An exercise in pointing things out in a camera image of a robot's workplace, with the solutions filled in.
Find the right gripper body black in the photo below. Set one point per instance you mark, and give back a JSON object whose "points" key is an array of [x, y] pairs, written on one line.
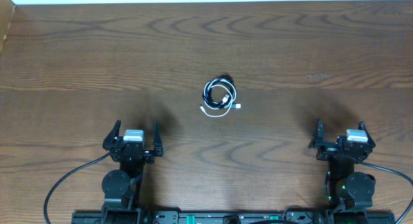
{"points": [[327, 152]]}

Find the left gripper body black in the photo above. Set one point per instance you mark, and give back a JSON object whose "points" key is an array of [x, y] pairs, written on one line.
{"points": [[133, 150]]}

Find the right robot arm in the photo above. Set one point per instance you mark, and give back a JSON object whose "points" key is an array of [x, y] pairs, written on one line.
{"points": [[349, 192]]}

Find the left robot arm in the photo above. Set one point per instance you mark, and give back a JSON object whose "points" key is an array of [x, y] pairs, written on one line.
{"points": [[122, 186]]}

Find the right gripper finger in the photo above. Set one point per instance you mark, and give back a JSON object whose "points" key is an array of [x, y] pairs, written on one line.
{"points": [[369, 142], [317, 139]]}

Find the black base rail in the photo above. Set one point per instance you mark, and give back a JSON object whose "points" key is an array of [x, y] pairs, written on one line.
{"points": [[175, 217]]}

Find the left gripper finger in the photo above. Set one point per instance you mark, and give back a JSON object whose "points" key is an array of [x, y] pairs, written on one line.
{"points": [[157, 142], [110, 141]]}

